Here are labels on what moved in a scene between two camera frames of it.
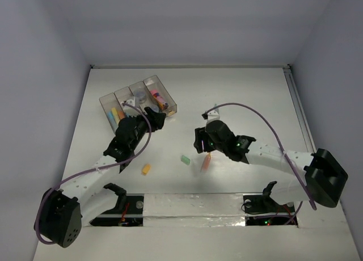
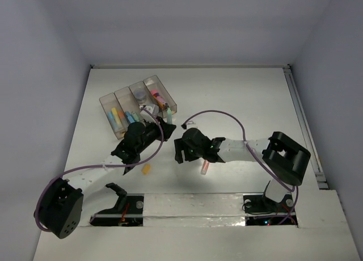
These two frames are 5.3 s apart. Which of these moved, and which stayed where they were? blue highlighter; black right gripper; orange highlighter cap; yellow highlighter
Moved: black right gripper
Stayed: orange highlighter cap; blue highlighter; yellow highlighter
